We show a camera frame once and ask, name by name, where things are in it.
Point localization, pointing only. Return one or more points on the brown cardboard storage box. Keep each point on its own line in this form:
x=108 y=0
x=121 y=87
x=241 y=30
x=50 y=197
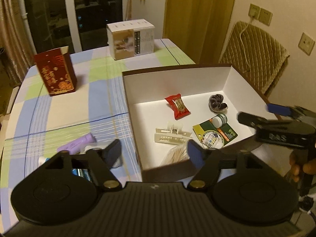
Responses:
x=146 y=91

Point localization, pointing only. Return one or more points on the dark scrunchie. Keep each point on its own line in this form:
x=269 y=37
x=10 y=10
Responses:
x=216 y=103

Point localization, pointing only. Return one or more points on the wall socket pair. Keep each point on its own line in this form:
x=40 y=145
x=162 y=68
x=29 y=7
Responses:
x=262 y=15

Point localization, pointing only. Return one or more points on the clear floss pick box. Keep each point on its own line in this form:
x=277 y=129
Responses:
x=112 y=156

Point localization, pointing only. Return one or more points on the white product box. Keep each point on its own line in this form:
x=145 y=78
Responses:
x=130 y=38

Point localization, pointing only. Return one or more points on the blue cream tube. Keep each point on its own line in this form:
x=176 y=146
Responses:
x=78 y=163

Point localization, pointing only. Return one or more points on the checkered tablecloth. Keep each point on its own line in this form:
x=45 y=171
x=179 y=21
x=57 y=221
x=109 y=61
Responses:
x=39 y=124

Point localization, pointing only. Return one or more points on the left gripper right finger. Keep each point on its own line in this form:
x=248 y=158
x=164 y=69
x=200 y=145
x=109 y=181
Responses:
x=212 y=165

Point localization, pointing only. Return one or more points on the wooden door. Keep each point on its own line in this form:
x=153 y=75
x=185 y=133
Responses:
x=198 y=27

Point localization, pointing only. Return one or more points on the white hair clip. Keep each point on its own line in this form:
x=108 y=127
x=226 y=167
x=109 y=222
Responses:
x=173 y=134

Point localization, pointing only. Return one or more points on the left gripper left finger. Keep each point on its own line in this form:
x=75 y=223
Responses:
x=100 y=163

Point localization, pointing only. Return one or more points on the person right hand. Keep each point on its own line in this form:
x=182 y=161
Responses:
x=297 y=169

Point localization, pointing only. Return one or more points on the purple cream tube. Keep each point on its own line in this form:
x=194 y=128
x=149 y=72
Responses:
x=75 y=146

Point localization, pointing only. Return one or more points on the quilted chair cushion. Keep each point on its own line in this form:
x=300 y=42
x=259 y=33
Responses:
x=259 y=57

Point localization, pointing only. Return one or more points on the red snack packet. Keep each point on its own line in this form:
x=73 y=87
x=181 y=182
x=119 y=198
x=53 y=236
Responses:
x=177 y=105

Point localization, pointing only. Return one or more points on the cotton swab pack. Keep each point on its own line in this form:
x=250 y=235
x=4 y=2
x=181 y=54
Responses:
x=176 y=154

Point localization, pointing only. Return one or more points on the brown curtain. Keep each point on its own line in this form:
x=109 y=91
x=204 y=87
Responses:
x=14 y=38

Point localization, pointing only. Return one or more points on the green card packet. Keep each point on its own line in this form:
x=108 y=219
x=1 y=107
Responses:
x=212 y=137

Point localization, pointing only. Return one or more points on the red gift box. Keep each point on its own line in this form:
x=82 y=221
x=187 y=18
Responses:
x=56 y=70

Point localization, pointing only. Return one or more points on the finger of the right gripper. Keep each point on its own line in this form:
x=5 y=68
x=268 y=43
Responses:
x=279 y=109
x=254 y=121

